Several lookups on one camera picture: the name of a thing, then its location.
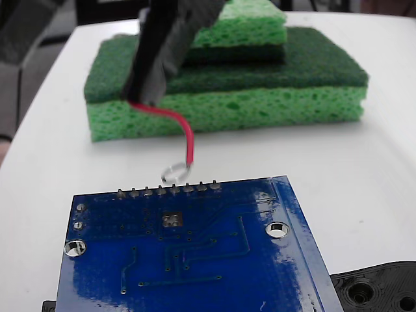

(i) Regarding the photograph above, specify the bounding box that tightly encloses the large green scrub sponge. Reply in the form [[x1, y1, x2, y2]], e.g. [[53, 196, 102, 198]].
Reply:
[[83, 27, 370, 142]]

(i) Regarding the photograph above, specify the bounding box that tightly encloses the black plastic mount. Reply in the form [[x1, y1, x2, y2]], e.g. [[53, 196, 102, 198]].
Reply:
[[41, 259, 416, 312]]

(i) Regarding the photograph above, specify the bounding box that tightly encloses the small green scrub sponge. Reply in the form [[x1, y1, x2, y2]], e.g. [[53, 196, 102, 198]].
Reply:
[[181, 0, 289, 66]]

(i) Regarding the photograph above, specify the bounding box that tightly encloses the blue printed circuit board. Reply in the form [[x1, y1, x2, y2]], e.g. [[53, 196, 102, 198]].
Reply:
[[55, 175, 342, 312]]

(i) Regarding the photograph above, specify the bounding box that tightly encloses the red wire with loop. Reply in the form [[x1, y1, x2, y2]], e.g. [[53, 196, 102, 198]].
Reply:
[[128, 99, 196, 183]]

